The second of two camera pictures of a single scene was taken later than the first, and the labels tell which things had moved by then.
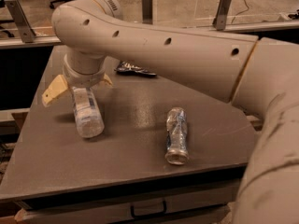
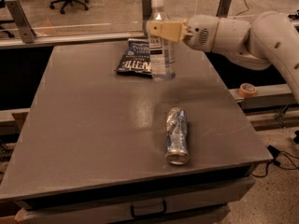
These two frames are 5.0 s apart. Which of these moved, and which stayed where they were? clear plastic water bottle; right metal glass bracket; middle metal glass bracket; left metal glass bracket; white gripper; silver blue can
Moved: clear plastic water bottle; white gripper
Stayed: silver blue can; right metal glass bracket; left metal glass bracket; middle metal glass bracket
